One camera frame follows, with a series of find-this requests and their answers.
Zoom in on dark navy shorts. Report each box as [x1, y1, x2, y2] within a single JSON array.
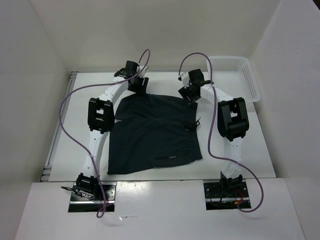
[[107, 94, 203, 175]]

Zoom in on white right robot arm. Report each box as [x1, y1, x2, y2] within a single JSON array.
[[178, 69, 250, 197]]

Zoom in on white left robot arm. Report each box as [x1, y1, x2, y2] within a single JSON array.
[[76, 60, 149, 200]]

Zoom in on white plastic basket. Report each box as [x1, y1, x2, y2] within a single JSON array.
[[207, 56, 261, 103]]

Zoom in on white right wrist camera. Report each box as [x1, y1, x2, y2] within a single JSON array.
[[178, 72, 190, 88]]

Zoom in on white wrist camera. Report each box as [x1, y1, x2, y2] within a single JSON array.
[[135, 65, 148, 78], [178, 72, 190, 88]]

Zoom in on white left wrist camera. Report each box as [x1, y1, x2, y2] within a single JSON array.
[[135, 65, 148, 78]]

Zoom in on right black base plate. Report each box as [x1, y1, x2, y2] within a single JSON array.
[[203, 180, 252, 211]]

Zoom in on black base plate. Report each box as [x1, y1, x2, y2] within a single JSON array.
[[203, 180, 252, 211], [62, 182, 117, 213]]

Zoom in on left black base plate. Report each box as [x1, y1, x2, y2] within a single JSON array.
[[62, 182, 117, 213]]

